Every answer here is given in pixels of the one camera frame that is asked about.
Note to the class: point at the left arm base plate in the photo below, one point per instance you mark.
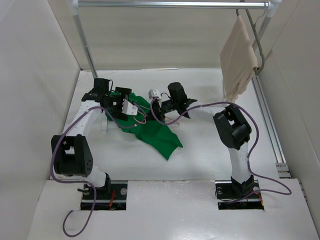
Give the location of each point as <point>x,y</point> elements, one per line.
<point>116,200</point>

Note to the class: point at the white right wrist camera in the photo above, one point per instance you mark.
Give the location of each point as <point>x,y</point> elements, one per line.
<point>154,94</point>

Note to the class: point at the aluminium rail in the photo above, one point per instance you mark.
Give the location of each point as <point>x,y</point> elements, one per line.
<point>280,160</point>

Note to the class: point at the beige hanging cloth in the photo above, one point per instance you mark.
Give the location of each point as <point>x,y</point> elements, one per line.
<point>238,61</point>

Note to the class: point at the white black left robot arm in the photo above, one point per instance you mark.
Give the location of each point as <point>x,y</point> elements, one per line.
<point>71,154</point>

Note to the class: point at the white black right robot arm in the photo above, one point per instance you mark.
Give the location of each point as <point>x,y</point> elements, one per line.
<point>232,127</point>

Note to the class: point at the grey hanger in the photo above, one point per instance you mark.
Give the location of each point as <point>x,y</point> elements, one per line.
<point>257,70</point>

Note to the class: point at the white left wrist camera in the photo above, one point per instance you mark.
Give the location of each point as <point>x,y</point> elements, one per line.
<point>128,108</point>

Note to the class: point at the green t shirt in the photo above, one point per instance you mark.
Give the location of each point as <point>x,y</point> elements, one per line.
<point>159,136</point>

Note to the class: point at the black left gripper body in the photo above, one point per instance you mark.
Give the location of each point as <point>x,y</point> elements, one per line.
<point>115,102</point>

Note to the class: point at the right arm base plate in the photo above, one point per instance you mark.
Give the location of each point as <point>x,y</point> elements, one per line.
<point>228,199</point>

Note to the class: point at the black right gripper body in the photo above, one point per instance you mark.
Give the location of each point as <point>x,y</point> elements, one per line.
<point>169,105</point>

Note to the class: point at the pink wire hanger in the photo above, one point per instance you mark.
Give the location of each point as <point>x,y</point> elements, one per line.
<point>155,120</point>

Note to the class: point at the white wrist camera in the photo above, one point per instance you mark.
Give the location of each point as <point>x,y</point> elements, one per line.
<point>128,108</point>
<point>154,94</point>

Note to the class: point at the silver clothes rack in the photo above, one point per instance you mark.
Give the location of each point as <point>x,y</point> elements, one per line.
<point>158,34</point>

